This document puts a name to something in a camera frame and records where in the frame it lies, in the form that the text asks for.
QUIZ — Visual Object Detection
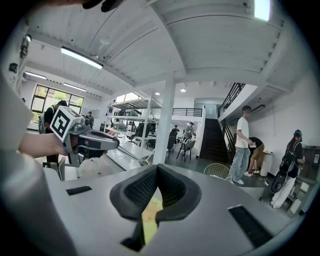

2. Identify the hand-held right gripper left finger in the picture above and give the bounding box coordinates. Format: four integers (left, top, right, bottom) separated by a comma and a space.
109, 163, 159, 252

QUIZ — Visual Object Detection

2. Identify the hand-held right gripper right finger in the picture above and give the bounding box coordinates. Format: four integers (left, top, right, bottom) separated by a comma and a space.
155, 163, 202, 227

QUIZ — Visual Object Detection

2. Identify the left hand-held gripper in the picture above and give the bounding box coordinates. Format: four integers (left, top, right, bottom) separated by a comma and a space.
49, 105, 121, 168

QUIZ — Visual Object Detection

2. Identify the person's left forearm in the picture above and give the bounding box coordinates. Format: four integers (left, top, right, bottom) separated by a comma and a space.
18, 131, 69, 159

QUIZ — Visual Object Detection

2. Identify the black-framed window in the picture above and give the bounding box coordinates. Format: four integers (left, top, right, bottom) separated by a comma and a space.
30, 84, 85, 114

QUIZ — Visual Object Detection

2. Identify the long ceiling light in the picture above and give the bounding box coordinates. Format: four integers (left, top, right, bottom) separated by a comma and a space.
24, 71, 48, 81
60, 45, 104, 70
62, 82, 87, 93

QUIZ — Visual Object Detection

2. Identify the person's white printed shirt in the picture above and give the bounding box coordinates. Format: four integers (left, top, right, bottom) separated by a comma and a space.
0, 23, 77, 256

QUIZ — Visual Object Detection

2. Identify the grey chair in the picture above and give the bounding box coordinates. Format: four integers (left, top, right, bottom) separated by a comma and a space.
175, 139, 197, 161

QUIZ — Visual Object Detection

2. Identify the dark staircase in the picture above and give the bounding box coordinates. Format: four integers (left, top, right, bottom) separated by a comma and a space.
198, 118, 231, 164

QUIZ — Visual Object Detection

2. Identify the white metal shelving rack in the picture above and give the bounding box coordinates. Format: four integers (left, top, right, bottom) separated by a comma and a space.
103, 95, 161, 166

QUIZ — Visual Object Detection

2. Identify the white pillar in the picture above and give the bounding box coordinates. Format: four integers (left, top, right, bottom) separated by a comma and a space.
152, 76, 176, 166

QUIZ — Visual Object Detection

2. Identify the black balcony railing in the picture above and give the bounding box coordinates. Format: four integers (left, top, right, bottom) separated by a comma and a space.
150, 107, 204, 118

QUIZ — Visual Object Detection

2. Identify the white cylindrical bin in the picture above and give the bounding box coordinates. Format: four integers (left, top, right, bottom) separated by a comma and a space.
259, 150, 274, 178

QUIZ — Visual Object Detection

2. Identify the black stair railing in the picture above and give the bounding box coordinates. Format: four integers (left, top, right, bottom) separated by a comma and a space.
217, 82, 246, 119

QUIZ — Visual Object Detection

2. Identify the brown cabinet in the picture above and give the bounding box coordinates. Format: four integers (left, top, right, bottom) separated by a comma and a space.
286, 145, 320, 216

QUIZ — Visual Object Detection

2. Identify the wide ceiling light panel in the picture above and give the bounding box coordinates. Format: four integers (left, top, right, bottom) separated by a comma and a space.
253, 0, 271, 22

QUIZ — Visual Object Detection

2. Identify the gold wire basket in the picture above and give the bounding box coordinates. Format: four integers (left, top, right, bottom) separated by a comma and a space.
203, 162, 231, 179

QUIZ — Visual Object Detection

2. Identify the black head-worn camera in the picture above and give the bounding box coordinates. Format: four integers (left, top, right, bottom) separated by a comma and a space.
81, 0, 126, 13

